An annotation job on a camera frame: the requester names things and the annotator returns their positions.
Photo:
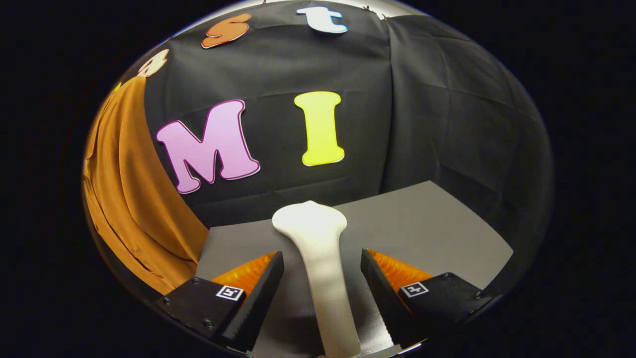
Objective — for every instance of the black backdrop cloth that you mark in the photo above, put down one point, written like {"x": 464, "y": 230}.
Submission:
{"x": 447, "y": 109}

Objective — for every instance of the orange button-up shirt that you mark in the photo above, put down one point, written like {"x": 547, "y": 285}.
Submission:
{"x": 134, "y": 199}

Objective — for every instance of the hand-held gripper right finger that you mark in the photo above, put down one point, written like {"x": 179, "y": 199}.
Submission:
{"x": 382, "y": 293}

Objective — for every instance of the white garment steamer head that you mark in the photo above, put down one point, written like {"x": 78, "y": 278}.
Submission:
{"x": 320, "y": 258}

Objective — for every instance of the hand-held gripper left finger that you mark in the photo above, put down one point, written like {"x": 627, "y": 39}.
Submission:
{"x": 258, "y": 303}

